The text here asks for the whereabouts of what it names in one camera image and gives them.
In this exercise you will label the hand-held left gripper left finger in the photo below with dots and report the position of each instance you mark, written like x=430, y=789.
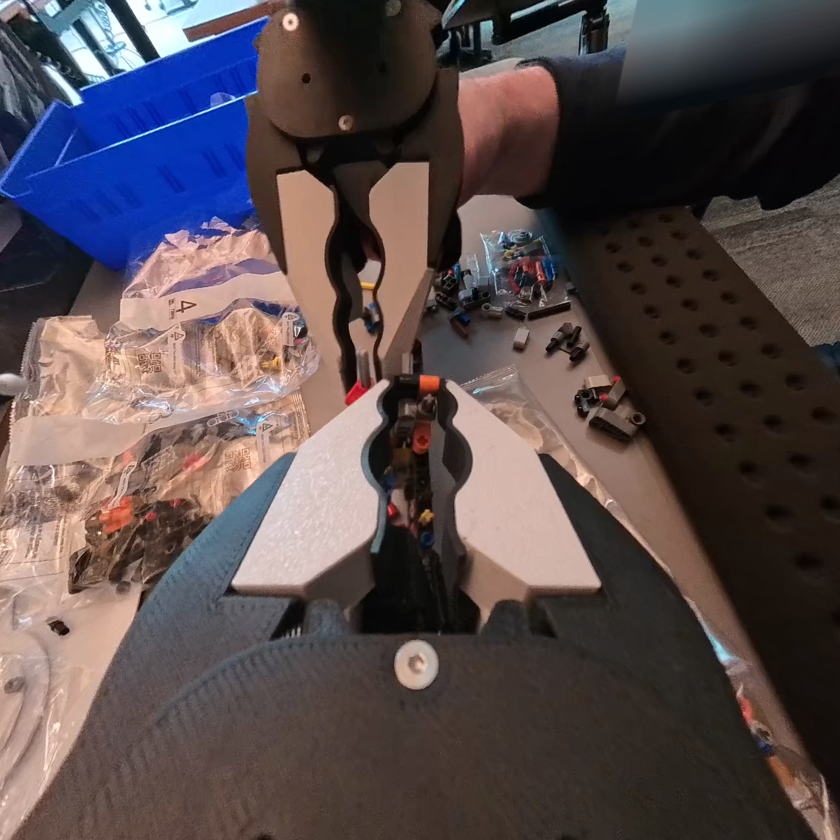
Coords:
x=302, y=518

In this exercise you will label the multicoloured lego assembly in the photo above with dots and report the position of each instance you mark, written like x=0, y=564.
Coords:
x=413, y=420

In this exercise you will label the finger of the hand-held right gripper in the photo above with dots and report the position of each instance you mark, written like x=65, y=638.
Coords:
x=305, y=249
x=407, y=229

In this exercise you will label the small bag red blue pins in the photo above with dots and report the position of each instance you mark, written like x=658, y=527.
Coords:
x=525, y=266

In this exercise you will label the empty clear zip bag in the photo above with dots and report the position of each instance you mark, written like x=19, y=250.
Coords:
x=512, y=407

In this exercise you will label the person's right hand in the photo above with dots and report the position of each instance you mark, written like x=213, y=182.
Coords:
x=505, y=131

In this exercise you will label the black lego pin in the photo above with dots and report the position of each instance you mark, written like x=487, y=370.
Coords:
x=579, y=352
x=574, y=336
x=558, y=336

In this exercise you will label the blue plastic bin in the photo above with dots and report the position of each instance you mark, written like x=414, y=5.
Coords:
x=131, y=164

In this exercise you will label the large dark grey lego liftarm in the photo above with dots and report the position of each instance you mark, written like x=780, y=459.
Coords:
x=617, y=420

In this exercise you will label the light grey small lego brick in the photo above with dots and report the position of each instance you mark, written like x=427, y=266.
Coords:
x=522, y=338

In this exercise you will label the light grey connector red pin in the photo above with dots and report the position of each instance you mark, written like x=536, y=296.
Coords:
x=607, y=387

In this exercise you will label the dark perforated board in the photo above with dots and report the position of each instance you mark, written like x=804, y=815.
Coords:
x=722, y=394

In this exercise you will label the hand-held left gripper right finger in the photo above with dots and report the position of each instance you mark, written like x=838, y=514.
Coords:
x=531, y=518

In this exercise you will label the long black lego axle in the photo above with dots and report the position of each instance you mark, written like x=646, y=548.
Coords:
x=548, y=310

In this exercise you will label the pile of loose lego pieces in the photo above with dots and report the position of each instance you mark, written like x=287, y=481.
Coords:
x=466, y=295

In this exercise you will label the person's right forearm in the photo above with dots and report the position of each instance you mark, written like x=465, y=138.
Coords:
x=656, y=151

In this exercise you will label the black lego connector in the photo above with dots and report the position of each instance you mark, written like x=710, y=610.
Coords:
x=586, y=400

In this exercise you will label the clear bag black orange parts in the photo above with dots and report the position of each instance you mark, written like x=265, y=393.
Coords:
x=131, y=525

